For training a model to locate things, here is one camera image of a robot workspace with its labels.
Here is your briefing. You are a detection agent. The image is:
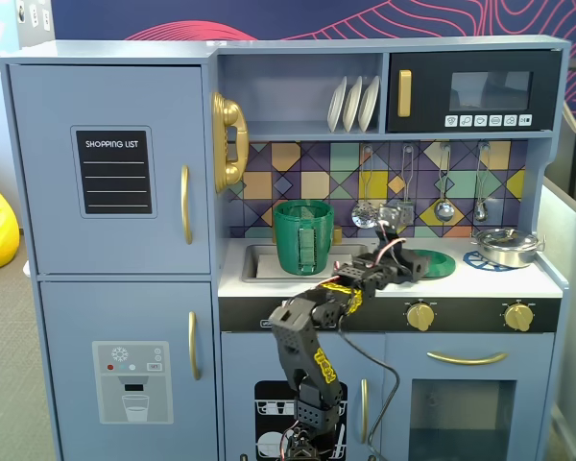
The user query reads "metal pot lid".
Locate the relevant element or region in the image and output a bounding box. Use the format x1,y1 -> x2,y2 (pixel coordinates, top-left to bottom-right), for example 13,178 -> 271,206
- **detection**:
474,227 -> 539,251

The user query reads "blue fridge door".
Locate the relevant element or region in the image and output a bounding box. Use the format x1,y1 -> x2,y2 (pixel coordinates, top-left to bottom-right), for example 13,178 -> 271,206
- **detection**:
8,64 -> 212,276

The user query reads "green 3D-printed container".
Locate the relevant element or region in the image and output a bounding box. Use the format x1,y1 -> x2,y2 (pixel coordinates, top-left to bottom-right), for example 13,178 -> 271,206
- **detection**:
273,200 -> 336,278

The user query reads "light grey office partition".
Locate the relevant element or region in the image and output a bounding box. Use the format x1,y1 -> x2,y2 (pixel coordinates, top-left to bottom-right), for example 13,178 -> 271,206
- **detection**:
540,175 -> 576,461

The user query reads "metal skimmer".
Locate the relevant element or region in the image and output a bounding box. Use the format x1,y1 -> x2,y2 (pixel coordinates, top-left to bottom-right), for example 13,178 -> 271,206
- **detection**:
350,145 -> 379,229

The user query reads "gold fridge door handle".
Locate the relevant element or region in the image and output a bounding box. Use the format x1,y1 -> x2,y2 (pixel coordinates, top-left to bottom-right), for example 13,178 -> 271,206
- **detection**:
180,164 -> 194,245

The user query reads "metal ladle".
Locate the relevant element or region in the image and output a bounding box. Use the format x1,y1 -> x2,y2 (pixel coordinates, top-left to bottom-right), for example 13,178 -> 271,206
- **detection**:
434,142 -> 456,223

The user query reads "gold oven handle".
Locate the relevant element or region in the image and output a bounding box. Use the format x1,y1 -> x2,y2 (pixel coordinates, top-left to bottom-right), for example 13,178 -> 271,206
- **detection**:
426,350 -> 509,366

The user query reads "grey toy sink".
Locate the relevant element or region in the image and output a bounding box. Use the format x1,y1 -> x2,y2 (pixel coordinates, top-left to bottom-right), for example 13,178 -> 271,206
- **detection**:
242,243 -> 376,283

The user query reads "blue oven door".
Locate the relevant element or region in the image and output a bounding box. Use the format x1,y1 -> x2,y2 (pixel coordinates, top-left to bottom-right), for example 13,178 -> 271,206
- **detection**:
384,331 -> 556,461

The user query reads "grey pin board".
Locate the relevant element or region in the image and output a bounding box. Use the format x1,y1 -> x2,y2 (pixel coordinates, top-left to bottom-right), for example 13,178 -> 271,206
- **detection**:
16,0 -> 57,52

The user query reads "metal slotted spatula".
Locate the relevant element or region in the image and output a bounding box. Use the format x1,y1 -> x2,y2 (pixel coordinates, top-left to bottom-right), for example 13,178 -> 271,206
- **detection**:
396,145 -> 417,226

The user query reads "blue freezer door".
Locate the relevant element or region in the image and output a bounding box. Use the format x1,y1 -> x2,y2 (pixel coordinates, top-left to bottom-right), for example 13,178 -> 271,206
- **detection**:
38,280 -> 220,461

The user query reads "gold dishwasher handle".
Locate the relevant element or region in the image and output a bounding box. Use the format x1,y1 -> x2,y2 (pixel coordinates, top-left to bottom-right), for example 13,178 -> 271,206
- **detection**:
360,377 -> 369,444

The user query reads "black cable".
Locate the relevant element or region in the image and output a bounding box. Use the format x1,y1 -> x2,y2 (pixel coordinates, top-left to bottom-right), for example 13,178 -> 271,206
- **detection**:
338,326 -> 402,461

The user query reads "blue toy kitchen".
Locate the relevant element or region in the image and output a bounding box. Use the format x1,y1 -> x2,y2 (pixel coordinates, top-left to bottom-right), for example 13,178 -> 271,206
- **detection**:
0,34 -> 572,461

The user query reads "black dishwasher sticker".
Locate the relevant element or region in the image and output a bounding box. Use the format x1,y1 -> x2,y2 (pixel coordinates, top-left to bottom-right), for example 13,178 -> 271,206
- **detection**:
253,380 -> 349,461

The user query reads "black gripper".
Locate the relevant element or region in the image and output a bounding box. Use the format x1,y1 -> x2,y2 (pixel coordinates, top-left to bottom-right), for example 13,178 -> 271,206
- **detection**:
349,239 -> 431,292

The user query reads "black microwave door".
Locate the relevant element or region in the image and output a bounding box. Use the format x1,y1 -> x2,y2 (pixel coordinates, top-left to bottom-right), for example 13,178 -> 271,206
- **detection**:
386,49 -> 563,134

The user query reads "gold freezer door handle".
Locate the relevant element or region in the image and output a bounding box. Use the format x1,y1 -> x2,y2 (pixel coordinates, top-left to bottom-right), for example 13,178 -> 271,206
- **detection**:
187,310 -> 203,381

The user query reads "green container lid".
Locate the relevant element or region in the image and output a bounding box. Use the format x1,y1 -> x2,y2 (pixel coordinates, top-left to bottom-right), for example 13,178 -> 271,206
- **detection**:
410,248 -> 457,279

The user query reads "gold stove knob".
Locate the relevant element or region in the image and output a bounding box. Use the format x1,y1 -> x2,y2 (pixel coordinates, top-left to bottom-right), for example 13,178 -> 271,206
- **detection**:
405,301 -> 436,332
502,301 -> 535,332

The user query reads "gold microwave handle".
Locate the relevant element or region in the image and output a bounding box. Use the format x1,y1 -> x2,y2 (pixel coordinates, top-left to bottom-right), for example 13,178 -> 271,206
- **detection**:
396,69 -> 413,118

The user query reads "metal spoon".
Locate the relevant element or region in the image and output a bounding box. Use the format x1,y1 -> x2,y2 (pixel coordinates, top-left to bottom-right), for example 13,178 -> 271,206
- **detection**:
473,142 -> 492,223

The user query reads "black shopping list chalkboard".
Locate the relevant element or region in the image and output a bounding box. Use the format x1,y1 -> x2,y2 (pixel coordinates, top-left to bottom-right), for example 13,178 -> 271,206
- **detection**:
70,125 -> 158,220

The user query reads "black control panel strip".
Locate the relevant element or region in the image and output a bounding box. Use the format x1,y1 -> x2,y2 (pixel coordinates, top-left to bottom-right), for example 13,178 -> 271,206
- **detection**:
219,296 -> 563,333

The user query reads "gold toy telephone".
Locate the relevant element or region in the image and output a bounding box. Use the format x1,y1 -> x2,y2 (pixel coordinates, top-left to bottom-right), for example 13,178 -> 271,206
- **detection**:
210,90 -> 250,195

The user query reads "red white servo cable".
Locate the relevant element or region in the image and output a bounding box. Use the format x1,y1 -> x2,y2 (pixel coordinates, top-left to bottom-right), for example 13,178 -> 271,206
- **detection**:
333,237 -> 407,271

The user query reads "white toy plate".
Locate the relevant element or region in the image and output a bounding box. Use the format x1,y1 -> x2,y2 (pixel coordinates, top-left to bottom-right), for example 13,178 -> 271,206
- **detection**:
326,75 -> 348,133
357,75 -> 381,133
342,75 -> 364,133

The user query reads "metal toy pot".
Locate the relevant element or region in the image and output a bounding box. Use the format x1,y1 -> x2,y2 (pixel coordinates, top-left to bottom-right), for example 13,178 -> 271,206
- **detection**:
469,233 -> 547,269

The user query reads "grey ice dispenser sticker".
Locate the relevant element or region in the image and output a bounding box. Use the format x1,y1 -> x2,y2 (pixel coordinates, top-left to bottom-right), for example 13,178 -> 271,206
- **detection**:
91,340 -> 175,425

